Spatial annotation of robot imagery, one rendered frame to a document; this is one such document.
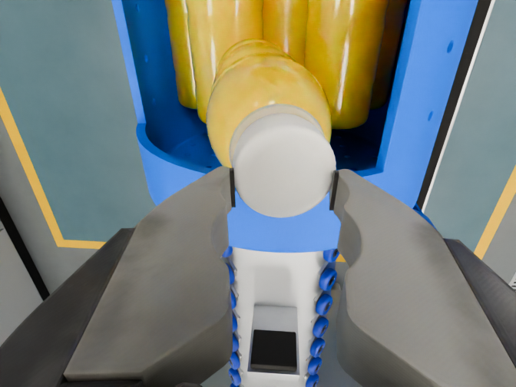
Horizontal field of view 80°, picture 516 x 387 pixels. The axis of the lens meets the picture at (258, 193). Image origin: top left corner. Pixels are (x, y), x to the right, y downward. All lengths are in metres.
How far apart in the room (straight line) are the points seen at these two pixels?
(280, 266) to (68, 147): 1.44
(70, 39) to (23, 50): 0.23
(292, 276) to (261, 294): 0.09
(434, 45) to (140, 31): 0.25
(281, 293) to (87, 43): 1.32
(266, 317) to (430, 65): 0.62
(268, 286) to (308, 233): 0.50
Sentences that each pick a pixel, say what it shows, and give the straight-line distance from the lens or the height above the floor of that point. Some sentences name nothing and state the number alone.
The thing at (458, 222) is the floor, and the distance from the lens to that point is 1.97.
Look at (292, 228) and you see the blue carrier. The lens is 0.22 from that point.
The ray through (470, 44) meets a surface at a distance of 1.42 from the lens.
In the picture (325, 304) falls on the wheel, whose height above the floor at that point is 0.98.
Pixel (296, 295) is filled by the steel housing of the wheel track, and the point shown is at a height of 0.93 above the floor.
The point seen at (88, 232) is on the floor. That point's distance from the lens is 2.16.
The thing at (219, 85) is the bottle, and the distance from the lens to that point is 0.16.
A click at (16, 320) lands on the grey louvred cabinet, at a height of 0.30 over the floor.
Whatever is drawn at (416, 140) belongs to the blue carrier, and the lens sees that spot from 0.24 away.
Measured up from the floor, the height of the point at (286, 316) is 0.95.
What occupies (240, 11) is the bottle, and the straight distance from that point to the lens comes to 0.28.
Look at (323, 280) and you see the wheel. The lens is 0.63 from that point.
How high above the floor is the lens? 1.41
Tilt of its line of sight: 59 degrees down
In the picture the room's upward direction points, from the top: 172 degrees counter-clockwise
